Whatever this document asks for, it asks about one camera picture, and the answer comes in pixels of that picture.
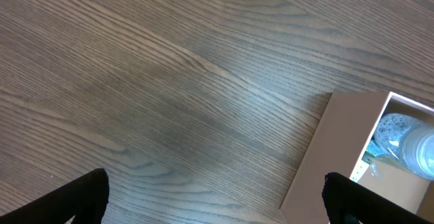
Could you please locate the green white soap packet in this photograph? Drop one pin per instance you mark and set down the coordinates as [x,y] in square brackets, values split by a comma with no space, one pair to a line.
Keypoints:
[366,163]

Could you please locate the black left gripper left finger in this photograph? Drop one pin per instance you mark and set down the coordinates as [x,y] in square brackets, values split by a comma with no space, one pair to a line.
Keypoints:
[83,200]

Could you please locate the clear green-labelled bottle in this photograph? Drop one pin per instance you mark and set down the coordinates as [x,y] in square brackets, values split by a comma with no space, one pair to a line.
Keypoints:
[408,142]

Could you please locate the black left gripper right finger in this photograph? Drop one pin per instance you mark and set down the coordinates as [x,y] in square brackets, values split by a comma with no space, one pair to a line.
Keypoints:
[347,202]

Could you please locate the white cardboard box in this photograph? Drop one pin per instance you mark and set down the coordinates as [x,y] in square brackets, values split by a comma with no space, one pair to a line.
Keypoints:
[338,144]

